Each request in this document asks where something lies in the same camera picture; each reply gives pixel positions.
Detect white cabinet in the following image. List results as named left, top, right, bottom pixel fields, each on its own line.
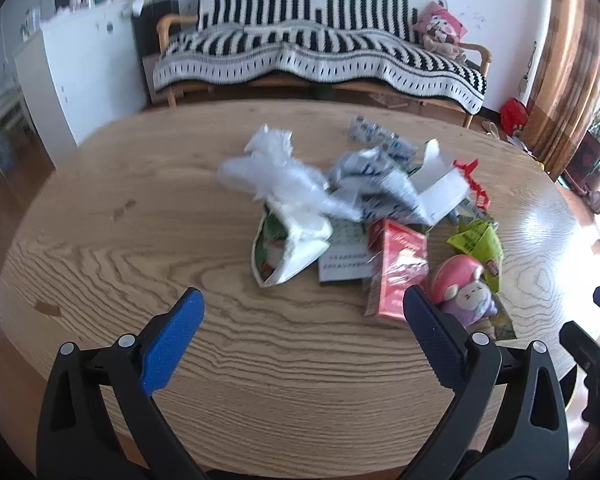
left=14, top=0, right=147, bottom=153

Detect red ribbon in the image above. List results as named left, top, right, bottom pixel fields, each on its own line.
left=453, top=158, right=491, bottom=211

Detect green grey cigarette pack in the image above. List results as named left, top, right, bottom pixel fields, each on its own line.
left=317, top=218, right=372, bottom=283

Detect lime green snack bag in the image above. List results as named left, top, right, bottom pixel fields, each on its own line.
left=446, top=219, right=504, bottom=294

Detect red cigarette pack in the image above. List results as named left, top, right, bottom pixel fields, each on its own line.
left=365, top=219, right=429, bottom=322

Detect blue white blister wrapper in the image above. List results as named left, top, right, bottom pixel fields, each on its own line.
left=348, top=116, right=417, bottom=162

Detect wooden sofa bench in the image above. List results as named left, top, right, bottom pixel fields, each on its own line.
left=152, top=14, right=492, bottom=124

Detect white green snack bag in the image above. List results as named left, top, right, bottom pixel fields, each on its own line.
left=251, top=198, right=332, bottom=288

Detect pink purple plush toy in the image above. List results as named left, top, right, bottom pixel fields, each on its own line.
left=426, top=255, right=496, bottom=327

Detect clear plastic bag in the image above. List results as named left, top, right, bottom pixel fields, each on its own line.
left=218, top=124, right=362, bottom=222

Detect brown curtain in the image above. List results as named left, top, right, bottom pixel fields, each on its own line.
left=521, top=0, right=600, bottom=180

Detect grey white bag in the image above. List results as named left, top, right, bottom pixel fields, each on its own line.
left=328, top=148, right=432, bottom=226

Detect pink plush doll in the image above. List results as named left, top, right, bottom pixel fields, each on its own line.
left=414, top=1, right=467, bottom=63

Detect red bag on floor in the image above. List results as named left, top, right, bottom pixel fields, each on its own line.
left=500, top=98, right=529, bottom=136

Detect black speaker box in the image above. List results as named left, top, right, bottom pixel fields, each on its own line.
left=131, top=0, right=180, bottom=60

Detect black white striped blanket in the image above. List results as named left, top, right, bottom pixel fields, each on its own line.
left=152, top=0, right=486, bottom=115

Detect white paper box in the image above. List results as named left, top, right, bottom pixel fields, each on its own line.
left=410, top=139, right=469, bottom=226

